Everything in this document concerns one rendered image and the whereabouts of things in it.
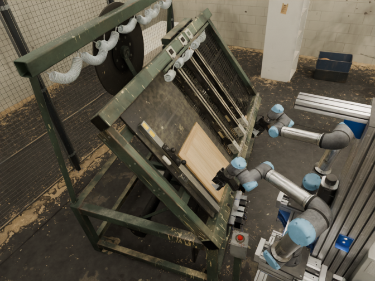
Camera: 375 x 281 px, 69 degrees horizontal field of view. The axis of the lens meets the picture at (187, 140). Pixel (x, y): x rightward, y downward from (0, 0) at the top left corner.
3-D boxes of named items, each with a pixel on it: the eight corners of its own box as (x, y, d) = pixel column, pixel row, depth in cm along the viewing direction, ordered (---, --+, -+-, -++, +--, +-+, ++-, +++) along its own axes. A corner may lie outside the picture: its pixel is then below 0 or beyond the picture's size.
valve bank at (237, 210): (242, 241, 233) (244, 226, 217) (226, 237, 237) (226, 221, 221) (251, 196, 268) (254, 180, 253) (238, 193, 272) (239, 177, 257)
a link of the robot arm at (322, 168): (303, 180, 205) (333, 127, 166) (312, 169, 213) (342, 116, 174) (319, 189, 199) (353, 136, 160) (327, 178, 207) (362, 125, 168)
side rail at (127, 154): (200, 241, 206) (211, 240, 199) (96, 135, 167) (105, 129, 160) (202, 234, 210) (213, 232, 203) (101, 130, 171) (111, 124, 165)
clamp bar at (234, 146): (233, 155, 269) (254, 148, 255) (157, 56, 228) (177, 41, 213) (235, 149, 276) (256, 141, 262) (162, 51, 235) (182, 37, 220)
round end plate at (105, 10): (114, 114, 238) (86, 18, 187) (108, 113, 240) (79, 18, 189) (153, 73, 295) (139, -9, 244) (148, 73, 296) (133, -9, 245)
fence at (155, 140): (214, 213, 220) (219, 212, 217) (136, 126, 187) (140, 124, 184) (216, 208, 223) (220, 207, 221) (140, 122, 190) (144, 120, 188)
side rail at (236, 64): (248, 97, 356) (256, 94, 349) (200, 25, 317) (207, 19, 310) (249, 95, 362) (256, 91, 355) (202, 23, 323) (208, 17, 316)
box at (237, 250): (245, 260, 202) (246, 248, 190) (229, 256, 205) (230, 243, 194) (248, 246, 210) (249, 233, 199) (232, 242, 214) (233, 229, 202)
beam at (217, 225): (208, 250, 210) (220, 250, 203) (200, 241, 206) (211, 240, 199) (254, 101, 366) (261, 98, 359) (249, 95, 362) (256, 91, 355)
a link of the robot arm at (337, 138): (341, 158, 161) (267, 139, 194) (348, 149, 167) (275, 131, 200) (342, 142, 155) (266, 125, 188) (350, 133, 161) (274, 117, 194)
